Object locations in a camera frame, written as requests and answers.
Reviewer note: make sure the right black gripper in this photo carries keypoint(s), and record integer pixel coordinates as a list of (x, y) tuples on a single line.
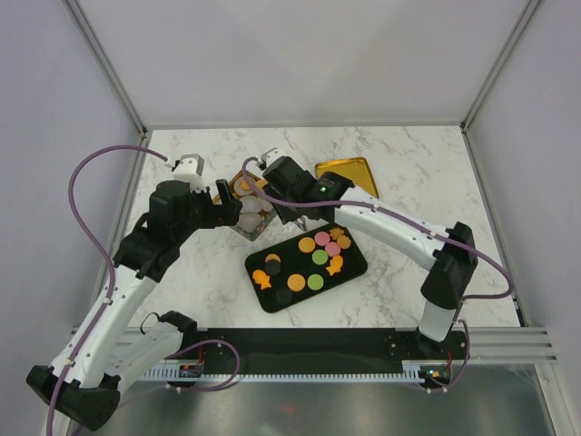
[(285, 215)]

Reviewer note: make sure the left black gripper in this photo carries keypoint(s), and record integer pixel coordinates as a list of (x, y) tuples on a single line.
[(219, 214)]

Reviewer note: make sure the square cookie tin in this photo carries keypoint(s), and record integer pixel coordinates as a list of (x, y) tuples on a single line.
[(256, 213)]

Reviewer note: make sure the orange scalloped cookie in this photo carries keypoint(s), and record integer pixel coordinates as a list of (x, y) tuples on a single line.
[(262, 184)]

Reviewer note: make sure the gold tin lid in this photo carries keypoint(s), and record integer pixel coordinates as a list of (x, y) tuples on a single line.
[(356, 169)]

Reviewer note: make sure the green cookie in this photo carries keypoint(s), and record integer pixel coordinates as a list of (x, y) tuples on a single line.
[(319, 257), (315, 282)]

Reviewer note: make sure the orange fish cookie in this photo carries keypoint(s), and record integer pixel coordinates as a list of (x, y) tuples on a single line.
[(335, 265), (261, 279)]

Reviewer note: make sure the metal tongs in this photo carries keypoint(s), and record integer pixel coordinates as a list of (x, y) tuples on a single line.
[(302, 224)]

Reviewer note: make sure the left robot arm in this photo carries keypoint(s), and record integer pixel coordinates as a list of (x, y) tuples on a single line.
[(87, 380)]

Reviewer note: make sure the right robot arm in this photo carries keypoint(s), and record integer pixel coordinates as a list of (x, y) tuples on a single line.
[(445, 253)]

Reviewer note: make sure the orange cookie under black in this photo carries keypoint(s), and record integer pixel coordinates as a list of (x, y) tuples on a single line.
[(272, 257)]

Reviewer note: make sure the pink cookie upper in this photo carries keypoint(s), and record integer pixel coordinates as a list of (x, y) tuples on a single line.
[(321, 238)]

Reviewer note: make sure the pink cookie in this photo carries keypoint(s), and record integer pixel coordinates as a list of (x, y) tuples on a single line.
[(321, 238), (332, 249)]

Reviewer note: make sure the black sandwich cookie upper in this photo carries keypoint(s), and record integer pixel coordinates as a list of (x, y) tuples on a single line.
[(272, 267)]

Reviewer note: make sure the black sandwich cookie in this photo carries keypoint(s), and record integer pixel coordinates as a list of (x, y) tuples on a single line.
[(284, 296), (272, 267)]

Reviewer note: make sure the orange flower cookie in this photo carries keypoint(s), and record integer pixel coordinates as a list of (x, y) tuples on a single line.
[(335, 233)]

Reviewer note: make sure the pink cookie lower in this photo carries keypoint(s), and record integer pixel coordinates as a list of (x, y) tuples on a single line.
[(332, 249)]

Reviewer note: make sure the orange leaf cookie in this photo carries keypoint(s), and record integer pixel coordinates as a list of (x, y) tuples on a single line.
[(344, 242)]

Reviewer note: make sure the black serving tray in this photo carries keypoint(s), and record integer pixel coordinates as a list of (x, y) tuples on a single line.
[(294, 261)]

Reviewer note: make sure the black sandwich cookie lower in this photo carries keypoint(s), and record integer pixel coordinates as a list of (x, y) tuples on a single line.
[(284, 296)]

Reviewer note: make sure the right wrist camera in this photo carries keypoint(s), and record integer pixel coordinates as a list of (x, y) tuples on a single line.
[(270, 156)]

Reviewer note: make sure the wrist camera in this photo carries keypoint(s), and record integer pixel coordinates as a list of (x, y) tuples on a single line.
[(270, 156), (188, 168)]

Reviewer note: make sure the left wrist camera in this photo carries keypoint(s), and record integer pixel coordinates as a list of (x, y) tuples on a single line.
[(188, 168)]

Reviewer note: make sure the white cable duct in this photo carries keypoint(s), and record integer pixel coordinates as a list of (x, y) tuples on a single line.
[(173, 372)]

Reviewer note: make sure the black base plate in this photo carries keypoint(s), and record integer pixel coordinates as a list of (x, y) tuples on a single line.
[(320, 350)]

